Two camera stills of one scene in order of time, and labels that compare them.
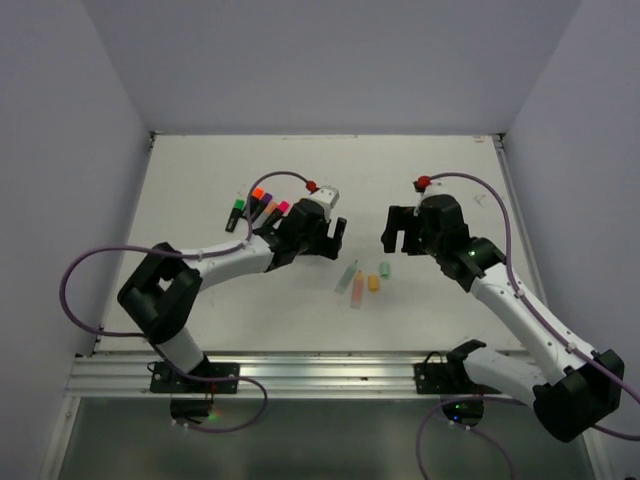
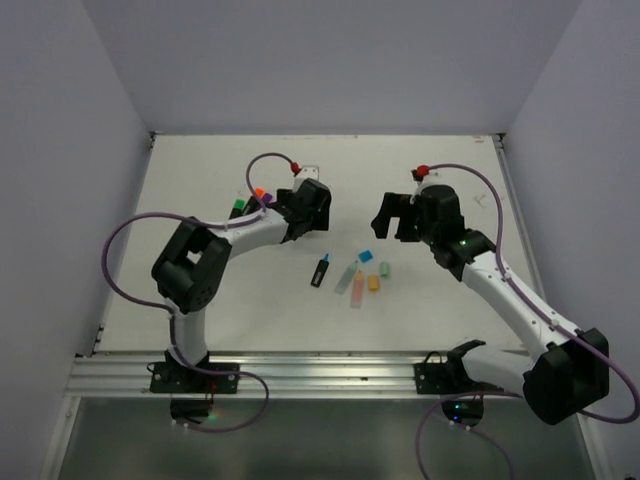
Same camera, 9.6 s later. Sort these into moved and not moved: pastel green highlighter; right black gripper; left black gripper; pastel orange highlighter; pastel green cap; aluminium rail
Moved: left black gripper; right black gripper
Not moved: aluminium rail; pastel green highlighter; pastel green cap; pastel orange highlighter
